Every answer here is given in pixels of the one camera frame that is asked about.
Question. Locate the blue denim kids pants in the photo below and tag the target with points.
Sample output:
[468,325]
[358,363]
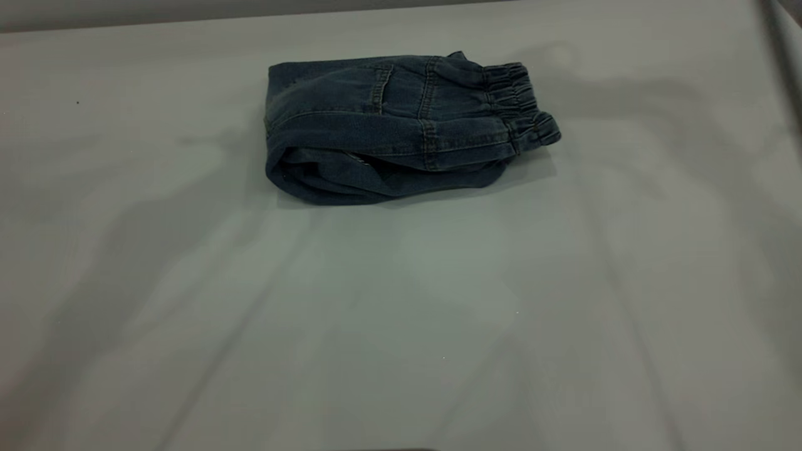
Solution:
[376,131]

